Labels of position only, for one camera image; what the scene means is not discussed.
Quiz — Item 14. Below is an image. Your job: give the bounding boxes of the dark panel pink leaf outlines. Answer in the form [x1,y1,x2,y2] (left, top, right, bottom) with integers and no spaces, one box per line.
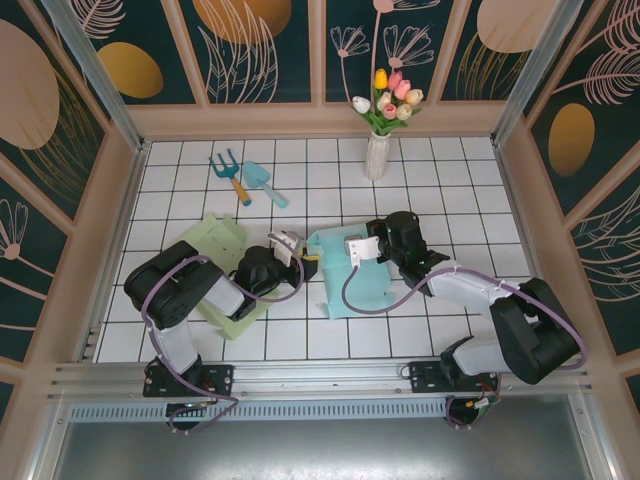
[569,144,640,357]

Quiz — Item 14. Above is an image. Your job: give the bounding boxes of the slotted grey cable duct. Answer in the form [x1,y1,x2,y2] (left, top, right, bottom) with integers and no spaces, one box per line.
[66,394,451,424]

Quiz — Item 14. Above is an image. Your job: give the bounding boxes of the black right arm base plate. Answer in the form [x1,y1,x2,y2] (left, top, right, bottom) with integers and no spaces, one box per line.
[407,358,502,397]

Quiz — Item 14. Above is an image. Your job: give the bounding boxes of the long aluminium rail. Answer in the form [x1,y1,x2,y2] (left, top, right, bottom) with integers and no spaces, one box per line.
[47,354,592,402]

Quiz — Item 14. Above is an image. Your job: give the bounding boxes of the aluminium frame post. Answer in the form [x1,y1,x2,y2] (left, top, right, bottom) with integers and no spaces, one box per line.
[491,0,584,146]
[39,0,147,154]

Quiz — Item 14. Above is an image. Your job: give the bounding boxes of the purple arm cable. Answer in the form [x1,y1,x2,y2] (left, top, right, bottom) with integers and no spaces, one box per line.
[141,231,306,437]
[342,262,587,432]

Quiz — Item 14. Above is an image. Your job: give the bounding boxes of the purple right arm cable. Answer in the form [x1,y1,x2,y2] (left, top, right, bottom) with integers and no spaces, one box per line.
[342,262,587,432]

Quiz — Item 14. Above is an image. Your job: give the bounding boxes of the dark panel huge pink disc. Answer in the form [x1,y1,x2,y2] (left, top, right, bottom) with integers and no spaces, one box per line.
[0,0,110,236]

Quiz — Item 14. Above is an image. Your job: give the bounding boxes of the dark panel gold circle leaves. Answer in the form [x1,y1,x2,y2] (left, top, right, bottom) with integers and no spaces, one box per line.
[178,0,312,105]

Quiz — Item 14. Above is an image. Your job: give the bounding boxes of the tulip bouquet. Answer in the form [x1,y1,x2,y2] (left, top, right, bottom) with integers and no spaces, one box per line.
[351,68,425,137]

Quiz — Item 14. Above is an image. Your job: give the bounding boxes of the light blue garden trowel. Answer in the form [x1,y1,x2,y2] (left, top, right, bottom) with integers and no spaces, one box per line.
[241,160,290,210]

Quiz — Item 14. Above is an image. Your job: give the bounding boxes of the dark panel pink flower stems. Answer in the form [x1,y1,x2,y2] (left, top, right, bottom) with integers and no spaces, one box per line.
[324,0,442,104]

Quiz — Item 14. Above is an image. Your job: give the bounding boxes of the white ribbed vase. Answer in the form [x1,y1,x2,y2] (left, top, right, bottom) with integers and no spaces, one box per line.
[364,133,391,182]

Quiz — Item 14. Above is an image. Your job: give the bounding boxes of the dark panel gold oval feathers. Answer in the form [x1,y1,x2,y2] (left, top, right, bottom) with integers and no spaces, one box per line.
[524,0,640,216]

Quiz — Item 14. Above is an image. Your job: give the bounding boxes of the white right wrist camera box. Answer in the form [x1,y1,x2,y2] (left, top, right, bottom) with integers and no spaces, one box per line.
[342,233,385,267]

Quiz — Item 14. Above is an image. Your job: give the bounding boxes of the aluminium table side rail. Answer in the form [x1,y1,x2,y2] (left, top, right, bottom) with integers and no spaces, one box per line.
[492,139,569,354]
[74,142,151,362]

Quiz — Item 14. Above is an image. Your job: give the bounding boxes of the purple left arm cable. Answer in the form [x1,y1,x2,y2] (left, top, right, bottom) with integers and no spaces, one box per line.
[141,231,306,437]

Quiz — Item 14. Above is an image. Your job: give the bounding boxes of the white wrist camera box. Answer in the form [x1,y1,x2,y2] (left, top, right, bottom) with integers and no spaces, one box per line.
[268,229,305,266]
[342,233,385,267]

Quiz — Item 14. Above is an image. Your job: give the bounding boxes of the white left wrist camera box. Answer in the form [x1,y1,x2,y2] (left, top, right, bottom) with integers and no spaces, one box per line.
[268,229,305,266]

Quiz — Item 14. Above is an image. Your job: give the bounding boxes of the light blue cloth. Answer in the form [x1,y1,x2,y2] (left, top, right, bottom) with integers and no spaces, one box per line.
[305,224,397,320]

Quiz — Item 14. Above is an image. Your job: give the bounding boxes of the dark panel pink oval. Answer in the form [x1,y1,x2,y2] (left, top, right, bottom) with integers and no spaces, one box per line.
[438,0,549,103]

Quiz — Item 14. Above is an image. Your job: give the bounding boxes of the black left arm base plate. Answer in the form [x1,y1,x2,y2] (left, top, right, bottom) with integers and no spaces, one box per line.
[142,362,236,399]

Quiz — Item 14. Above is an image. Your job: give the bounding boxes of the teal garden fork wooden handle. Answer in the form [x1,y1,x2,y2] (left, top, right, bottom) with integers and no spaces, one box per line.
[208,147,255,208]

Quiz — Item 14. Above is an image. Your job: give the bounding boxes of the grey metal plate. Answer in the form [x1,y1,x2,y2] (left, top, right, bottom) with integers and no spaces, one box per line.
[49,418,606,480]

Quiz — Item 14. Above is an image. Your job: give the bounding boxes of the dark panel white flower outline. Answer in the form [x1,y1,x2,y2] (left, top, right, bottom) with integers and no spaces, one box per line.
[0,164,70,362]

